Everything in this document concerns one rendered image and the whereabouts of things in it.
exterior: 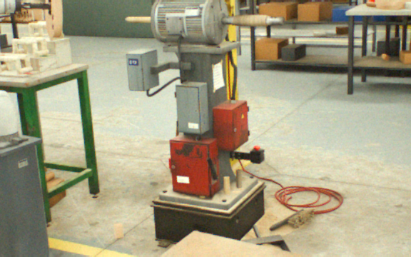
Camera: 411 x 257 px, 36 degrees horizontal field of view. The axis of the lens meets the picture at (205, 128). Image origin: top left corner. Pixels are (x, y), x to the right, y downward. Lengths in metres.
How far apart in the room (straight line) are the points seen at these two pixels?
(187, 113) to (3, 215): 1.10
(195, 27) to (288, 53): 5.01
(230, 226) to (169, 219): 0.38
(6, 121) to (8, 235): 0.60
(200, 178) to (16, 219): 0.99
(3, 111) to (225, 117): 1.15
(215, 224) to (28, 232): 1.00
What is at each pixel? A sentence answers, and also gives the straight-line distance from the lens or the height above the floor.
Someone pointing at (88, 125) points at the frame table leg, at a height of 0.53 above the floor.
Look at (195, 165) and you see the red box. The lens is 3.42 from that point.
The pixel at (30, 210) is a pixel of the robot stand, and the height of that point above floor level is 0.34.
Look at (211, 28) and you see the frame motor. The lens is 3.31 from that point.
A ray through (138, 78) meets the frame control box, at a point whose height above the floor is 0.99.
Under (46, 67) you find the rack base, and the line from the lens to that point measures 4.08.
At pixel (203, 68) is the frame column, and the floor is 1.01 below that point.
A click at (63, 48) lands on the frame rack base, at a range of 4.19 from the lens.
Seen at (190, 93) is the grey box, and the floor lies 0.89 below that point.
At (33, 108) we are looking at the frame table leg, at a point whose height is 0.76.
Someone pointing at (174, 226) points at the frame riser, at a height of 0.11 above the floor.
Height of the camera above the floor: 1.64
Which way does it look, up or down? 16 degrees down
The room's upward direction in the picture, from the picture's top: 3 degrees counter-clockwise
